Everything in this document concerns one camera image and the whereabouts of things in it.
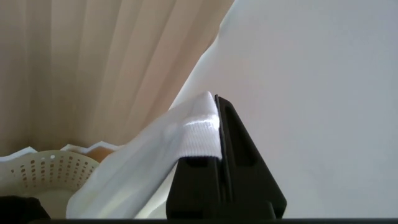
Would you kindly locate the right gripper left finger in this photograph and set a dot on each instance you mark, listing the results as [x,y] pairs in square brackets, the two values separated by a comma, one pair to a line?
[192,189]

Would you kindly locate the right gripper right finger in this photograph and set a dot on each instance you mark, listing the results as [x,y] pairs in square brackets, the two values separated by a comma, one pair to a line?
[252,193]

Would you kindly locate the white printed t-shirt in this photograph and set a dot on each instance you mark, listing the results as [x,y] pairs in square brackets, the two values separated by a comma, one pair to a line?
[140,161]

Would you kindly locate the black garment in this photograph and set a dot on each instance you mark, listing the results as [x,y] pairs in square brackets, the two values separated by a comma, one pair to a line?
[18,210]

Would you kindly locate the white laundry basket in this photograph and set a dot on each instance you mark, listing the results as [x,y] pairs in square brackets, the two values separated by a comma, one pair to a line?
[46,174]

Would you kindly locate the beige curtain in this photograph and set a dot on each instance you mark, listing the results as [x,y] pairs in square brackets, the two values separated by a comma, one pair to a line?
[93,68]

